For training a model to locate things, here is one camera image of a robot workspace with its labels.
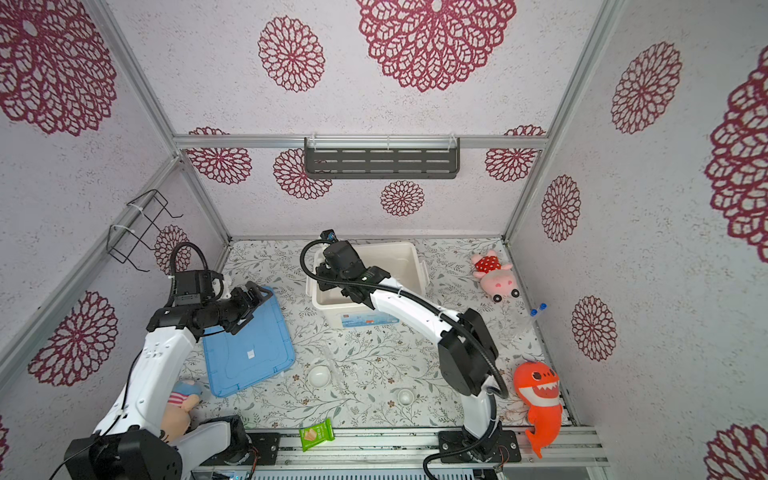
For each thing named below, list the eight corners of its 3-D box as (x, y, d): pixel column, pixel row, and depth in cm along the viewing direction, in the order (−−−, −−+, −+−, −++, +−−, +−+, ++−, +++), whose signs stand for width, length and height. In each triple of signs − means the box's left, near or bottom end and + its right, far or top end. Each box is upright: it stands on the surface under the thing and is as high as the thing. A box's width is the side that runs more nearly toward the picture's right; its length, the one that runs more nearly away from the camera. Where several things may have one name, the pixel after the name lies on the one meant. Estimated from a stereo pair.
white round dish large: (308, 387, 86) (306, 385, 84) (311, 368, 89) (309, 365, 88) (330, 387, 86) (329, 385, 84) (332, 368, 89) (331, 365, 88)
